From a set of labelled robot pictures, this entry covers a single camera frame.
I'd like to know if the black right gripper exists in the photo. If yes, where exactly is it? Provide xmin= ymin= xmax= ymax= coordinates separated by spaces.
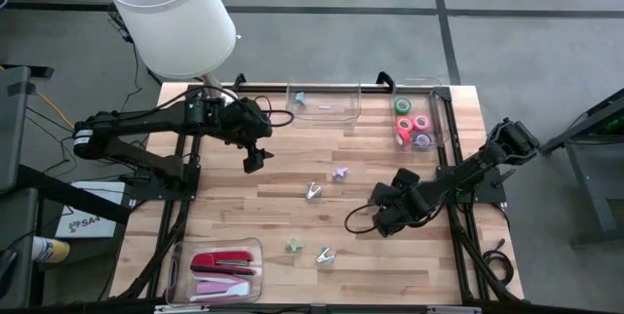
xmin=370 ymin=167 xmax=430 ymax=237

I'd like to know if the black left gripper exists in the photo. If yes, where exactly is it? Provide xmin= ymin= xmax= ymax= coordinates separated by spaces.
xmin=228 ymin=100 xmax=276 ymax=175

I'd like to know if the purple tape roll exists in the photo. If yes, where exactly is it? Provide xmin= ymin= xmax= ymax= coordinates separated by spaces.
xmin=412 ymin=131 xmax=434 ymax=150

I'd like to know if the red stapler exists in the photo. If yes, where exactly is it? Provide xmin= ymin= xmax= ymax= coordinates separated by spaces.
xmin=189 ymin=250 xmax=258 ymax=276

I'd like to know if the pink stapler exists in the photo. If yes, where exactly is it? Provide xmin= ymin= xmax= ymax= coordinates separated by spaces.
xmin=188 ymin=272 xmax=253 ymax=303

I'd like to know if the clear plastic bin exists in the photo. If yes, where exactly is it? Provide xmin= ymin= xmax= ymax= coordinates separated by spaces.
xmin=165 ymin=237 xmax=265 ymax=305
xmin=391 ymin=76 xmax=452 ymax=153
xmin=285 ymin=74 xmax=364 ymax=125

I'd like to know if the silver table lamp white shade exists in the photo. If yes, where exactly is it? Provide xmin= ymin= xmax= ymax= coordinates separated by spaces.
xmin=104 ymin=0 xmax=240 ymax=105

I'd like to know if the black power adapter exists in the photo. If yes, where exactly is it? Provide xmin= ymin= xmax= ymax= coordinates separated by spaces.
xmin=109 ymin=11 xmax=136 ymax=45

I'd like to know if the white printed sign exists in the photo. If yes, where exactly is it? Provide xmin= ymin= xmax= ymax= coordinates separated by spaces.
xmin=54 ymin=180 xmax=127 ymax=240

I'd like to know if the dark grey metal cart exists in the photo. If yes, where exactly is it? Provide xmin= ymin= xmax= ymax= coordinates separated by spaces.
xmin=538 ymin=87 xmax=624 ymax=247

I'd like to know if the black diagonal beam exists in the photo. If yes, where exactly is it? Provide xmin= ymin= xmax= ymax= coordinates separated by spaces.
xmin=17 ymin=163 xmax=133 ymax=225

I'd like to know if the yellow and white can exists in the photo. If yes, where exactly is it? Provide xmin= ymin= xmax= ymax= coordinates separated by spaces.
xmin=31 ymin=235 xmax=71 ymax=264

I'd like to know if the dark grey case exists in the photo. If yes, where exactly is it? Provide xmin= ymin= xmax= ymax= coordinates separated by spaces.
xmin=0 ymin=65 xmax=33 ymax=194
xmin=0 ymin=186 xmax=40 ymax=310

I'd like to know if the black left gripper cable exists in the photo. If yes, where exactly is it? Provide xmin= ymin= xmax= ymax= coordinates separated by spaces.
xmin=253 ymin=94 xmax=296 ymax=128

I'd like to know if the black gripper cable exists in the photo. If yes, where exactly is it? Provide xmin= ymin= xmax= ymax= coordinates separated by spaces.
xmin=344 ymin=203 xmax=386 ymax=235
xmin=253 ymin=94 xmax=296 ymax=128

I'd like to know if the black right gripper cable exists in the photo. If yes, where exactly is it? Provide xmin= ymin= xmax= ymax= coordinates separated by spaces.
xmin=344 ymin=203 xmax=386 ymax=235

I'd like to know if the coiled black cable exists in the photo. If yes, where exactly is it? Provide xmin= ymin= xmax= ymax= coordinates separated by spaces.
xmin=481 ymin=238 xmax=516 ymax=287

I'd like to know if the black aluminium frame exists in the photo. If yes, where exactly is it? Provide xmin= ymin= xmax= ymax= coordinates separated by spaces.
xmin=111 ymin=83 xmax=526 ymax=314

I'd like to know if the yellow extension cable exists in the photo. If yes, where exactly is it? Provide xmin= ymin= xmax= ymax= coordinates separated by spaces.
xmin=0 ymin=63 xmax=75 ymax=130

